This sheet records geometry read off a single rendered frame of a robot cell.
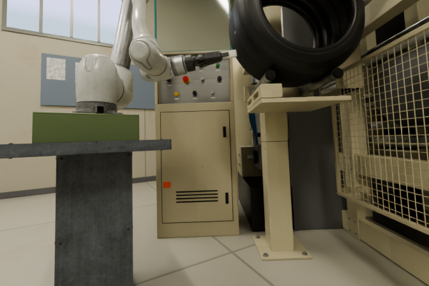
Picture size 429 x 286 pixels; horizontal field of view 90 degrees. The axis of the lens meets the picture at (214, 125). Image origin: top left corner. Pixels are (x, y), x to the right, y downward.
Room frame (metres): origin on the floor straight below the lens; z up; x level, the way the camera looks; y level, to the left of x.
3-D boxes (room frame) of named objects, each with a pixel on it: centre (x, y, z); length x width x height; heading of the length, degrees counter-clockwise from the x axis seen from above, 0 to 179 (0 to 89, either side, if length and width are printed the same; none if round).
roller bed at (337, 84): (1.27, -0.76, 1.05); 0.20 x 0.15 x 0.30; 0
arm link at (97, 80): (0.93, 0.51, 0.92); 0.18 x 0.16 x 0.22; 5
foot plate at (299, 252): (1.30, -0.36, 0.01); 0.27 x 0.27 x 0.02; 0
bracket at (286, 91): (1.22, -0.38, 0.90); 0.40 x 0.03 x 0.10; 90
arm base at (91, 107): (0.90, 0.49, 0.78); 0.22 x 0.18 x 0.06; 34
